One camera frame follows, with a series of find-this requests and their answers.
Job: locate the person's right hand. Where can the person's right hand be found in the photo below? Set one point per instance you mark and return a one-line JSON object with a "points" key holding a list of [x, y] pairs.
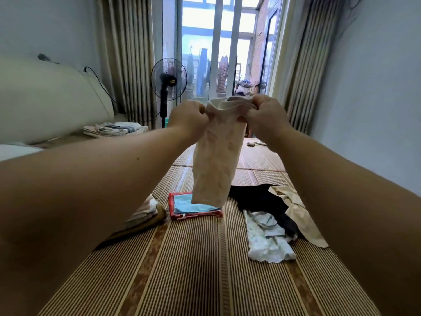
{"points": [[270, 121]]}

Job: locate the person's left hand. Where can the person's left hand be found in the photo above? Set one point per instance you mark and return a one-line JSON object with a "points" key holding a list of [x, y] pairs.
{"points": [[187, 121]]}

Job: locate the cream patterned pants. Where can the cream patterned pants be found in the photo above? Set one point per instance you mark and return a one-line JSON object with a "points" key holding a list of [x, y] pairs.
{"points": [[217, 161]]}

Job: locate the black red garment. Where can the black red garment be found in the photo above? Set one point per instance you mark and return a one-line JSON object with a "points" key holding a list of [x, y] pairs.
{"points": [[260, 199]]}

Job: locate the light blue garment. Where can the light blue garment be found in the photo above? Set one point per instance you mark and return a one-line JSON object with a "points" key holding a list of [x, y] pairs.
{"points": [[187, 206]]}

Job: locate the red patterned garment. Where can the red patterned garment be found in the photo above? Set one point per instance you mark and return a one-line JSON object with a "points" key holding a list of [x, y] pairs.
{"points": [[172, 214]]}

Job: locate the tan beige garment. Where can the tan beige garment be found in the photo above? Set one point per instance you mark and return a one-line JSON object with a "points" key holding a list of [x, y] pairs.
{"points": [[302, 220]]}

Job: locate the olive tan shorts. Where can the olive tan shorts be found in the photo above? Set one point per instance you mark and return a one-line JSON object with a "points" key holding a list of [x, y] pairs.
{"points": [[141, 227]]}

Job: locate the white garment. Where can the white garment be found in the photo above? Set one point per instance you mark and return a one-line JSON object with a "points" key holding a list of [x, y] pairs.
{"points": [[266, 240]]}

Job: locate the bamboo bed mat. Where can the bamboo bed mat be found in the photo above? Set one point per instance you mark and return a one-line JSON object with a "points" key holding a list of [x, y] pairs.
{"points": [[197, 273]]}

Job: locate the person's right forearm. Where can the person's right forearm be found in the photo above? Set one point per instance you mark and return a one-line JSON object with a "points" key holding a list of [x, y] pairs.
{"points": [[362, 214]]}

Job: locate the person's left forearm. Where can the person's left forearm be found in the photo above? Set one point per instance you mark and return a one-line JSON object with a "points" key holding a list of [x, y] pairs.
{"points": [[72, 214]]}

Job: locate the cluttered balcony shelf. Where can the cluttered balcony shelf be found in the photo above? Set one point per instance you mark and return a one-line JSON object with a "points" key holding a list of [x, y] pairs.
{"points": [[243, 87]]}

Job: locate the black standing fan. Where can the black standing fan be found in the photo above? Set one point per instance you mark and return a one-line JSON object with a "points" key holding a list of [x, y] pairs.
{"points": [[168, 79]]}

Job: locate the folded striped blanket stack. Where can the folded striped blanket stack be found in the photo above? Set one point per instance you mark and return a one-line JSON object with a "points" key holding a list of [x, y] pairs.
{"points": [[115, 129]]}

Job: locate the beige patterned curtain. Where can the beige patterned curtain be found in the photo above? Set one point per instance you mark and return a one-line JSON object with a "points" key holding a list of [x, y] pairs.
{"points": [[131, 56], [316, 62]]}

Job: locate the sliding glass balcony door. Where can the sliding glass balcony door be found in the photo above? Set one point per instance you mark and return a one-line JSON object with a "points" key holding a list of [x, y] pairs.
{"points": [[217, 42]]}

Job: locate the cream padded headboard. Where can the cream padded headboard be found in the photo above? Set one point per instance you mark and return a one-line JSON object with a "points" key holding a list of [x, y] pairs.
{"points": [[46, 102]]}

